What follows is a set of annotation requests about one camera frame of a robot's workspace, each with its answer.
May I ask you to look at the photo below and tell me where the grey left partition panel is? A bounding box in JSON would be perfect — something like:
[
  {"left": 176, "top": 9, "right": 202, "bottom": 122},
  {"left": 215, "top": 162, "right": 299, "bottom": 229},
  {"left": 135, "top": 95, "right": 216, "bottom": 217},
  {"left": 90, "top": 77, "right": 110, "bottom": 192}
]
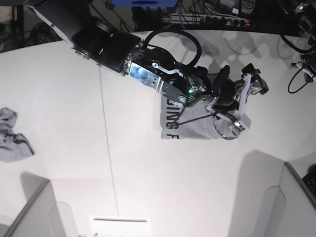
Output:
[{"left": 0, "top": 176, "right": 79, "bottom": 237}]

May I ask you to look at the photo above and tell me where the grey right partition panel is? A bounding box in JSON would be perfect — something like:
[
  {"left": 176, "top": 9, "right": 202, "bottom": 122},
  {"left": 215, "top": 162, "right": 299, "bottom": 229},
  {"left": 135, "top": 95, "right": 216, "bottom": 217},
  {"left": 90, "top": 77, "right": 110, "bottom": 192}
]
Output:
[{"left": 228, "top": 163, "right": 316, "bottom": 237}]

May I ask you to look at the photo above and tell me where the grey T-shirt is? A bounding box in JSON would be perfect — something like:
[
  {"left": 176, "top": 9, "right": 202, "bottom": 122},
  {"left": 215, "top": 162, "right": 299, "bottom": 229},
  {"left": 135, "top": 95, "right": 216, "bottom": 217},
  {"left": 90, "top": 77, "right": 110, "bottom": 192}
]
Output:
[{"left": 160, "top": 96, "right": 237, "bottom": 140}]

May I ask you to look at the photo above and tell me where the blue box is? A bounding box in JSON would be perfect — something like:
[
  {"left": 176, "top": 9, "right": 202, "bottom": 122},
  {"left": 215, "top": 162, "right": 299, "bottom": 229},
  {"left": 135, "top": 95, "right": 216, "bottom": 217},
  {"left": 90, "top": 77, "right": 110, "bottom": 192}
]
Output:
[{"left": 109, "top": 0, "right": 178, "bottom": 7}]

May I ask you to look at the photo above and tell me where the crumpled grey garment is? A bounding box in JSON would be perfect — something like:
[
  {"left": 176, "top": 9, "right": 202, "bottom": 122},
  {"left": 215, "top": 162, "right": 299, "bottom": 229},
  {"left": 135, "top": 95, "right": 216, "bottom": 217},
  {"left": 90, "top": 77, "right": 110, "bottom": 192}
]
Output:
[{"left": 0, "top": 108, "right": 35, "bottom": 163}]

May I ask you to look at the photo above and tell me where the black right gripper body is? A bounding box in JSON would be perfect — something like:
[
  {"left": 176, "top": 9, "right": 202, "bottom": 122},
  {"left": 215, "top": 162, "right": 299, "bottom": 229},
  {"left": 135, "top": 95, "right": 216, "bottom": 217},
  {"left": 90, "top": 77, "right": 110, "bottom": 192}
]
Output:
[{"left": 208, "top": 78, "right": 245, "bottom": 112}]

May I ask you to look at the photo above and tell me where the black keyboard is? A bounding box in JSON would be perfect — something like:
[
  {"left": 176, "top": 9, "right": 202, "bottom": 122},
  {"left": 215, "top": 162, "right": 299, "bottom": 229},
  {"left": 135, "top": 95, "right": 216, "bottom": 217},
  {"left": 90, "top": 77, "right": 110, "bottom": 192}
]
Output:
[{"left": 303, "top": 172, "right": 316, "bottom": 197}]

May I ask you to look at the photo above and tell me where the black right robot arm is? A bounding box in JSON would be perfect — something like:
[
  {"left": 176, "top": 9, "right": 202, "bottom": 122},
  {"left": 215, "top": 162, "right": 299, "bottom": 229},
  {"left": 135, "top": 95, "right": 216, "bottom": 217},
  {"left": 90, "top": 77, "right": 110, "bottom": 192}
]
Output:
[{"left": 25, "top": 0, "right": 269, "bottom": 111}]

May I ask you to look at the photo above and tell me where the black power strip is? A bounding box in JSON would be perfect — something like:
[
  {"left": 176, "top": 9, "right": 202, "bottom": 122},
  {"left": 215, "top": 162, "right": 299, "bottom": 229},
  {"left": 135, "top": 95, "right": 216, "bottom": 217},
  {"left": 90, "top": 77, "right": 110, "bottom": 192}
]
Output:
[{"left": 162, "top": 13, "right": 251, "bottom": 28}]

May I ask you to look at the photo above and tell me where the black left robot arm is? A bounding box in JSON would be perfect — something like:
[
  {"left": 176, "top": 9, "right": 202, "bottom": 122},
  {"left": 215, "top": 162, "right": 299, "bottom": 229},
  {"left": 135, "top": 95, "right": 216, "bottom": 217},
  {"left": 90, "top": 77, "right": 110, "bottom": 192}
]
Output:
[{"left": 209, "top": 0, "right": 316, "bottom": 94}]

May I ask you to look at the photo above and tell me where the grey partition panel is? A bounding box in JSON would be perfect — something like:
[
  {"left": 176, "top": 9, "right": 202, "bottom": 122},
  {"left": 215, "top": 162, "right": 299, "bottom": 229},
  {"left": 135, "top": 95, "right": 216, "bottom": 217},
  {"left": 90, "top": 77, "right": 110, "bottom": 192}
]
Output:
[
  {"left": 0, "top": 176, "right": 79, "bottom": 237},
  {"left": 228, "top": 163, "right": 316, "bottom": 237}
]

